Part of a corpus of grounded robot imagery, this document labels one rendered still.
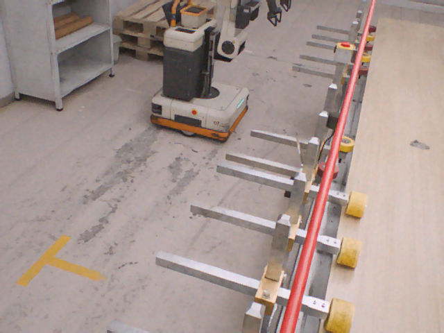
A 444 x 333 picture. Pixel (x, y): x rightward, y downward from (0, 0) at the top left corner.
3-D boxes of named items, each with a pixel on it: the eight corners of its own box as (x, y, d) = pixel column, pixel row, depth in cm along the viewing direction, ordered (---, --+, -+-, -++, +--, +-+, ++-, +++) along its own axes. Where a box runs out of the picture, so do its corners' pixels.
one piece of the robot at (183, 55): (159, 109, 371) (161, 3, 326) (185, 85, 415) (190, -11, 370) (198, 118, 364) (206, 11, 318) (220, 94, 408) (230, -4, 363)
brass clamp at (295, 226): (272, 246, 137) (275, 234, 134) (282, 220, 148) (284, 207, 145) (293, 252, 135) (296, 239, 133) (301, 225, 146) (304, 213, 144)
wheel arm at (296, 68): (291, 71, 294) (292, 65, 292) (292, 70, 297) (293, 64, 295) (360, 86, 285) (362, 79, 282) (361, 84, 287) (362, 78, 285)
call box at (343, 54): (332, 62, 211) (336, 46, 207) (334, 58, 217) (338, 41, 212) (347, 66, 209) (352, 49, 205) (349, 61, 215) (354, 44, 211)
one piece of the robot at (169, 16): (169, 37, 348) (158, 7, 339) (186, 26, 376) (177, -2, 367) (182, 33, 343) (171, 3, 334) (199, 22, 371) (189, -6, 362)
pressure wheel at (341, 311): (333, 302, 111) (332, 293, 119) (325, 334, 111) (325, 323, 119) (358, 309, 110) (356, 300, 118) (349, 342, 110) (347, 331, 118)
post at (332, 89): (306, 180, 218) (329, 84, 192) (307, 175, 221) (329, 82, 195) (313, 181, 217) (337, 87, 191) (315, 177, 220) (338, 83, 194)
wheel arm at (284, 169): (224, 161, 192) (225, 152, 190) (227, 157, 195) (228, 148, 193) (328, 188, 183) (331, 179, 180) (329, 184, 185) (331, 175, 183)
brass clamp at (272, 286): (250, 309, 116) (252, 295, 114) (263, 272, 127) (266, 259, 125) (273, 317, 115) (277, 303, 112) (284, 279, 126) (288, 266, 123)
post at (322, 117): (295, 213, 198) (319, 112, 172) (297, 208, 201) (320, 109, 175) (304, 215, 198) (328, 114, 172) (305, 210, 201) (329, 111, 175)
